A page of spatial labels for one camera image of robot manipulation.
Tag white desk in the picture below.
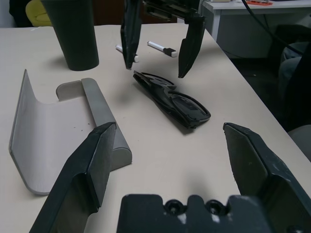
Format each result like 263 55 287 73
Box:
199 0 311 59

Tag grey glasses case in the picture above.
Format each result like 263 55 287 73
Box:
8 69 133 196

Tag yellow green chair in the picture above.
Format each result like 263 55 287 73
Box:
25 0 53 27

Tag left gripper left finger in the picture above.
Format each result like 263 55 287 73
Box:
30 121 117 233

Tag black sunglasses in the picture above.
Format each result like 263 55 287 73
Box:
132 70 211 129

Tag black office chair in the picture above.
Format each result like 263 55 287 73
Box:
274 24 311 59

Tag white marker black band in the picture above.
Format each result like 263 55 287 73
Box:
115 44 139 63
146 41 177 58

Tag black plastic cup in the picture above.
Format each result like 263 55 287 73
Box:
40 0 100 72

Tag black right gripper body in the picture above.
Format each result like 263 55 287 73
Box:
142 0 202 25

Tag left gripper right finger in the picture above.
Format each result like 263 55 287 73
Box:
223 122 311 233

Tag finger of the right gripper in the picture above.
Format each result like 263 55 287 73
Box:
178 16 206 79
120 0 143 71

